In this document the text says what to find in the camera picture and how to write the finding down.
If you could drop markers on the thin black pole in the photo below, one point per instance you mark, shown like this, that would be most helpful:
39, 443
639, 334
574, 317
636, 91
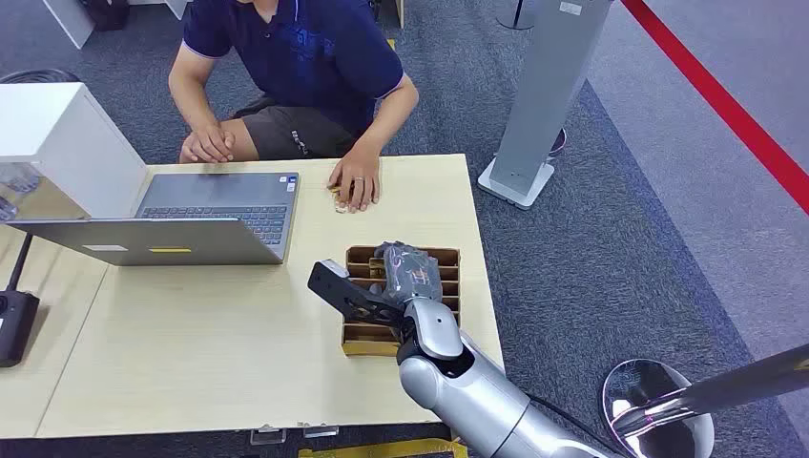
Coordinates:
19, 262

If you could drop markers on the clear plastic container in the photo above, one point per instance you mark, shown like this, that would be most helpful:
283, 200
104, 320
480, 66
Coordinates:
18, 186

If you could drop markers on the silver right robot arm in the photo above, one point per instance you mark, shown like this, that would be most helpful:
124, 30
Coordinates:
468, 392

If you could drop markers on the white box cabinet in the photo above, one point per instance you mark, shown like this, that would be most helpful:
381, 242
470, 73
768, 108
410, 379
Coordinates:
69, 139

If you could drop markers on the round dark stanchion base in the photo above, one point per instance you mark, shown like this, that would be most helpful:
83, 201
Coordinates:
515, 16

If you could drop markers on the black bag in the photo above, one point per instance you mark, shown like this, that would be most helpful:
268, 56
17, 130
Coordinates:
107, 12

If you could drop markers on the white furniture panel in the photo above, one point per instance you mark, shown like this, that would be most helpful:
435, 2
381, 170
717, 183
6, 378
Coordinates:
69, 22

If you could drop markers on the small wooden card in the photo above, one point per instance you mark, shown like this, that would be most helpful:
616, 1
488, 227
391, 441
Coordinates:
340, 207

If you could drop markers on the black device box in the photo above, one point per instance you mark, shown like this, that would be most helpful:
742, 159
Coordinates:
16, 325

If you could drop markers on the person's right hand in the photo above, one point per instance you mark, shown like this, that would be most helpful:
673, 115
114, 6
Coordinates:
207, 144

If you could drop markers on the brown slotted card holder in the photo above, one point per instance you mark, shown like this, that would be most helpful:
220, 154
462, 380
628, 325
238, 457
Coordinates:
363, 338

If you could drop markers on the person's left forearm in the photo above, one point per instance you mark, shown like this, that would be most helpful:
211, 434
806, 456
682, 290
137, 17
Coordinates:
390, 120

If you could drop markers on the person's right forearm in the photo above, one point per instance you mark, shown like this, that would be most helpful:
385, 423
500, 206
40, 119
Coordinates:
189, 95

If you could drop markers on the red barrier belt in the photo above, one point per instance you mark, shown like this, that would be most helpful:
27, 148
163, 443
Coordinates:
727, 107

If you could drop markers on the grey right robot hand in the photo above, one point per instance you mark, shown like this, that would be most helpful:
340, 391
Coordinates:
411, 272

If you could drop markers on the person's left hand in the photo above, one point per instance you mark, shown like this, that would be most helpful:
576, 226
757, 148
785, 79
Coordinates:
359, 180

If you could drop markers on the black round disc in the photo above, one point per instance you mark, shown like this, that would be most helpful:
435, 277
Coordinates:
38, 76

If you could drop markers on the dark round foot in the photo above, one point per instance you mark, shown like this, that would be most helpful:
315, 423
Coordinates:
559, 142

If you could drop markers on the metal table bracket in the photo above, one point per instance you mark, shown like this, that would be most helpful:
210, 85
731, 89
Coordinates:
320, 432
268, 435

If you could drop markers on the grey laptop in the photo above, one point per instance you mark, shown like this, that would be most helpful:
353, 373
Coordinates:
221, 208

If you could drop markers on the grey pillar with white base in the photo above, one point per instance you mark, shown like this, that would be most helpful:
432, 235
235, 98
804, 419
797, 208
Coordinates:
543, 95

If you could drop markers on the person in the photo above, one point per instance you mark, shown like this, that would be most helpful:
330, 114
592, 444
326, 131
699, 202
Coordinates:
316, 57

